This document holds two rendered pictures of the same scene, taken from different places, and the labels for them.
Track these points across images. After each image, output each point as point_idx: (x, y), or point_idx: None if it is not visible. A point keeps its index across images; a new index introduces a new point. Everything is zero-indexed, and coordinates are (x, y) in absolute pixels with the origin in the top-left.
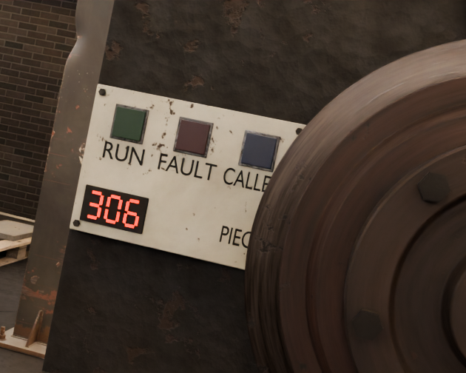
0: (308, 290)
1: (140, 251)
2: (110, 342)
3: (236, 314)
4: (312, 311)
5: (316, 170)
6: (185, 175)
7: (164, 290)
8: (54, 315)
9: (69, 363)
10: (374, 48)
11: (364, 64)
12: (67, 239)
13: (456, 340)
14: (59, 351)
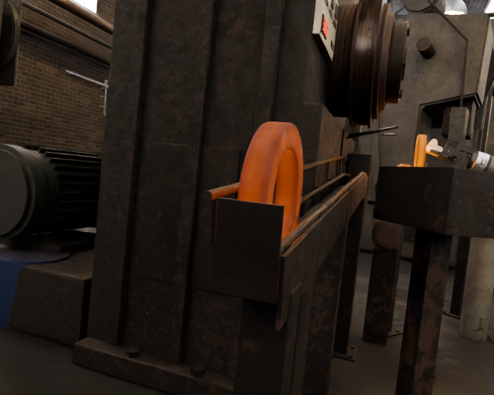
0: (383, 58)
1: (317, 48)
2: (311, 88)
3: (322, 75)
4: (385, 64)
5: (385, 23)
6: (330, 16)
7: (317, 65)
8: (306, 76)
9: (306, 98)
10: None
11: None
12: (310, 39)
13: (405, 68)
14: (306, 93)
